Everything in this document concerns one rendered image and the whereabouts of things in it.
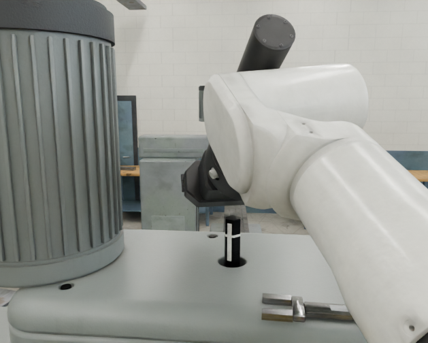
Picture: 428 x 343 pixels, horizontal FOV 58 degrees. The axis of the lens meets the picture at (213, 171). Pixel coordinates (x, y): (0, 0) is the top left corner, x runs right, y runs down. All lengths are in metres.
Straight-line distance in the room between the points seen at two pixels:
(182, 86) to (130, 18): 1.46
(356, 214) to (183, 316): 0.26
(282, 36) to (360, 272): 0.20
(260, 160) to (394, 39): 7.22
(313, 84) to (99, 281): 0.33
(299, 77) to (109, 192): 0.29
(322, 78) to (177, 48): 6.85
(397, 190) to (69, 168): 0.35
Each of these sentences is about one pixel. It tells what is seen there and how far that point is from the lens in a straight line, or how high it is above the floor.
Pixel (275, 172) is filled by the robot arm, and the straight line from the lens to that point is 0.24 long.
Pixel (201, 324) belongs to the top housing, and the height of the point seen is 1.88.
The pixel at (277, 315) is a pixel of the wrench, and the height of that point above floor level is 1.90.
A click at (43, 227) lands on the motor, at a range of 0.47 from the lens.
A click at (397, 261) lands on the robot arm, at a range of 0.18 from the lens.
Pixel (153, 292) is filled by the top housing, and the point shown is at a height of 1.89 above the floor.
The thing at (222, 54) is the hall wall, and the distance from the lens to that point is 7.03.
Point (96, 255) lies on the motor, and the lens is 0.50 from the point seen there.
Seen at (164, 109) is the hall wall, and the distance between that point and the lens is 7.15.
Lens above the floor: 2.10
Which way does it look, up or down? 11 degrees down
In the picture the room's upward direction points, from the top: straight up
